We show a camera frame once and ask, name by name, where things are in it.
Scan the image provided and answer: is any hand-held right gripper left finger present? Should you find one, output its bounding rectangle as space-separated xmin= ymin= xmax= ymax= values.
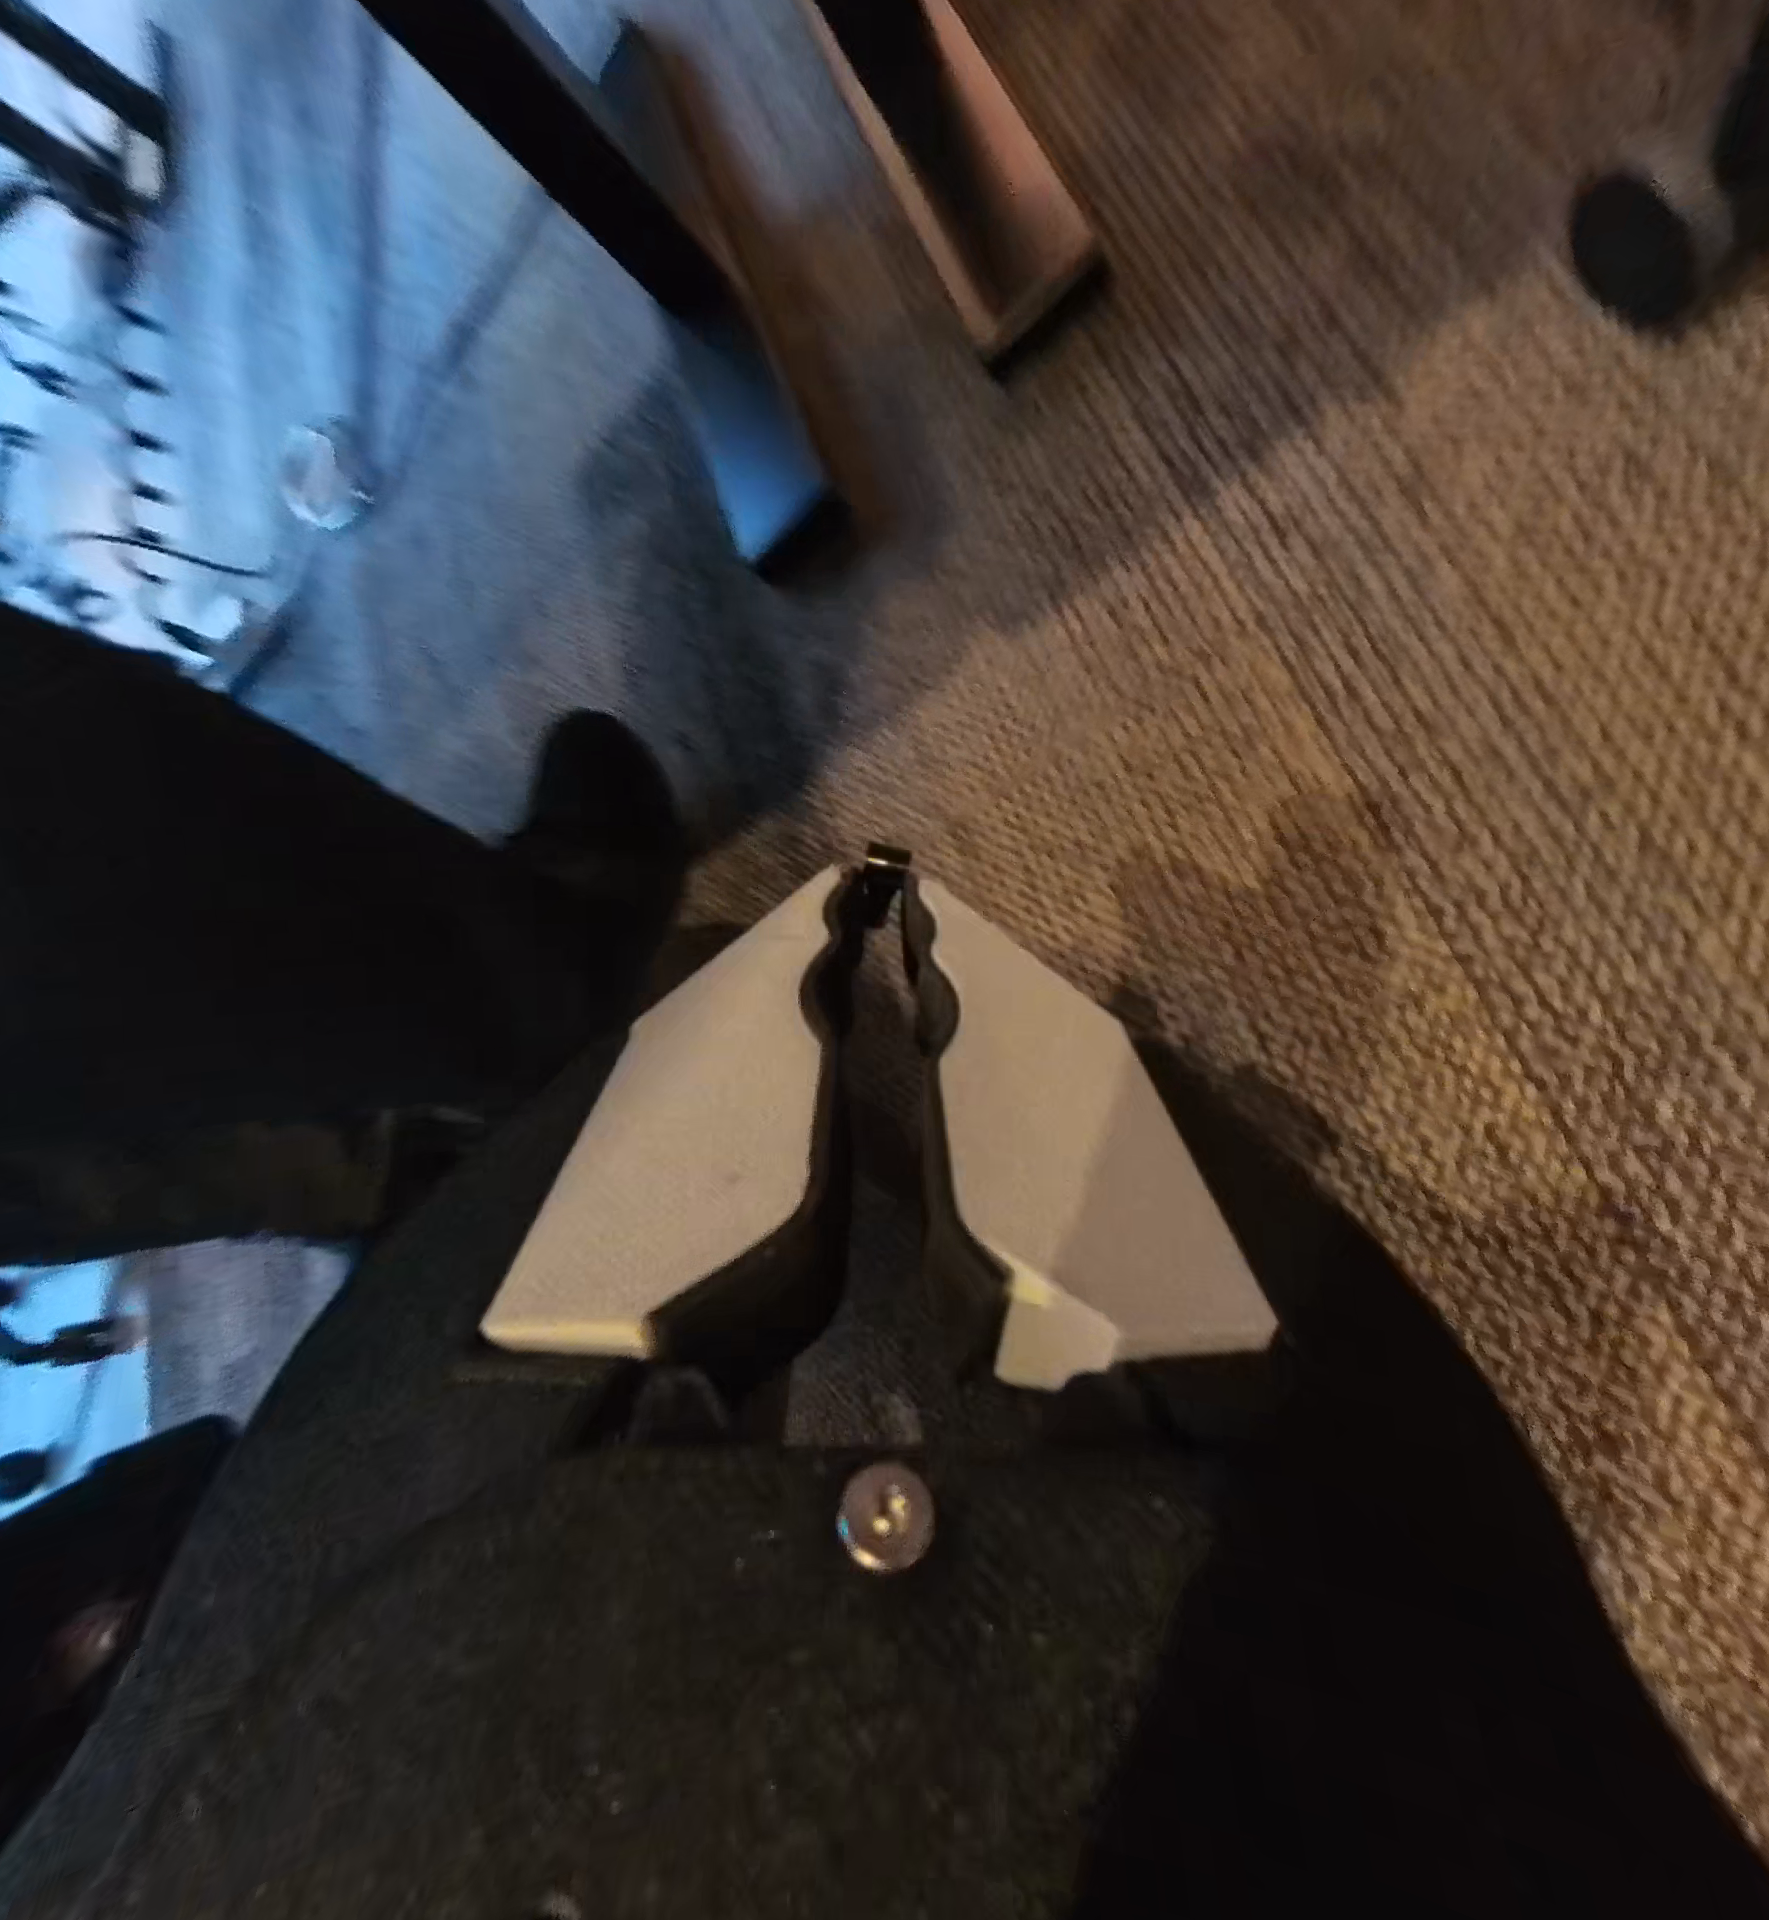
xmin=478 ymin=863 xmax=885 ymax=1404

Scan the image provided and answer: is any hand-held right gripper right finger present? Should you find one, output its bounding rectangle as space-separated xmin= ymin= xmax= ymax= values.
xmin=885 ymin=869 xmax=1278 ymax=1394

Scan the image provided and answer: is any person's black clothing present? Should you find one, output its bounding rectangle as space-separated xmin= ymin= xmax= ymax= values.
xmin=0 ymin=576 xmax=692 ymax=1274

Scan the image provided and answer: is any small round clear disc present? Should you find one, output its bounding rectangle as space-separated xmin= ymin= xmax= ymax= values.
xmin=276 ymin=424 xmax=377 ymax=531

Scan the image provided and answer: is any wooden trestle leg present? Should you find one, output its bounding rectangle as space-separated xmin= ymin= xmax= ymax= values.
xmin=629 ymin=0 xmax=1112 ymax=518

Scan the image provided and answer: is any black office chair base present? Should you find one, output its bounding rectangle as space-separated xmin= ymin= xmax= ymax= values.
xmin=1568 ymin=0 xmax=1769 ymax=337

